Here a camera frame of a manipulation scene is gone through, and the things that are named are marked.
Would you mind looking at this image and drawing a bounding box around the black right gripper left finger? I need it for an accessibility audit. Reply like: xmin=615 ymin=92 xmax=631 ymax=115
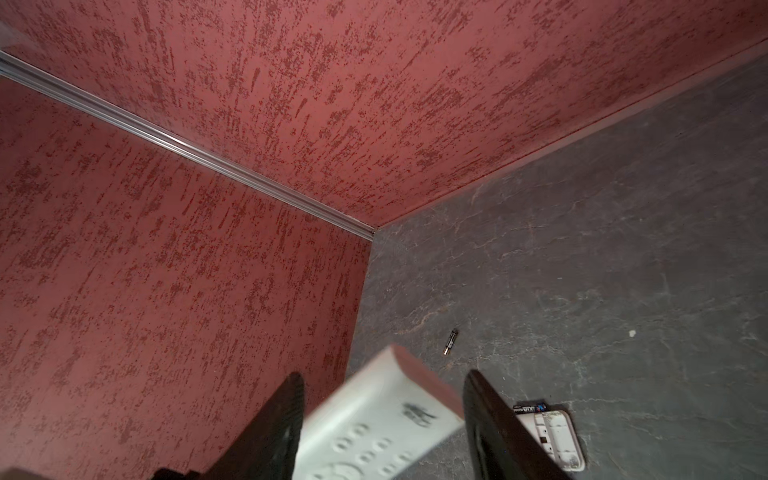
xmin=202 ymin=372 xmax=305 ymax=479

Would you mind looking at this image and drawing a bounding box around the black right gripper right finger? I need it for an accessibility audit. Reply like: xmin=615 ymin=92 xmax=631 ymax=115
xmin=462 ymin=370 xmax=568 ymax=480

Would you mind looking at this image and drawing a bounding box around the blue AAA battery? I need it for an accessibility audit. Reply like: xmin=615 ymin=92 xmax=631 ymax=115
xmin=512 ymin=402 xmax=549 ymax=415

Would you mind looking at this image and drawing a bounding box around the white remote with batteries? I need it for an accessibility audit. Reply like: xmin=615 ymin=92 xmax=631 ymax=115
xmin=517 ymin=410 xmax=586 ymax=472

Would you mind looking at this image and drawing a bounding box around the white remote with screen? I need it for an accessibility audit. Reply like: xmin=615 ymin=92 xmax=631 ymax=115
xmin=293 ymin=344 xmax=464 ymax=479

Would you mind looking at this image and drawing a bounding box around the aluminium corner post left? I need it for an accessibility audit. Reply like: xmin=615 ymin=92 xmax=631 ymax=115
xmin=1 ymin=52 xmax=375 ymax=241

